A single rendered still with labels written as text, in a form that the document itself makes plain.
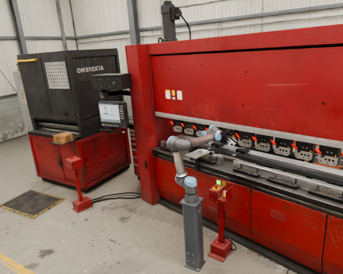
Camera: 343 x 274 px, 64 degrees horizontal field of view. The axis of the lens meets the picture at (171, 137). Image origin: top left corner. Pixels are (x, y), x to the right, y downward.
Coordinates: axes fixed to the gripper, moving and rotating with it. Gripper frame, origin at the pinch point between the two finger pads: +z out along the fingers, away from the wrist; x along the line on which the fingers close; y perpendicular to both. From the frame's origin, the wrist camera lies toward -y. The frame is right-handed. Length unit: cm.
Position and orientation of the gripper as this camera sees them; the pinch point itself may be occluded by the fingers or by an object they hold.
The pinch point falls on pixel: (236, 142)
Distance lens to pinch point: 273.5
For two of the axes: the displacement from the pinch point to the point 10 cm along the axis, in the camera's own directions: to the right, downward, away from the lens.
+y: -3.0, 8.8, 3.8
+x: -7.7, 0.1, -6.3
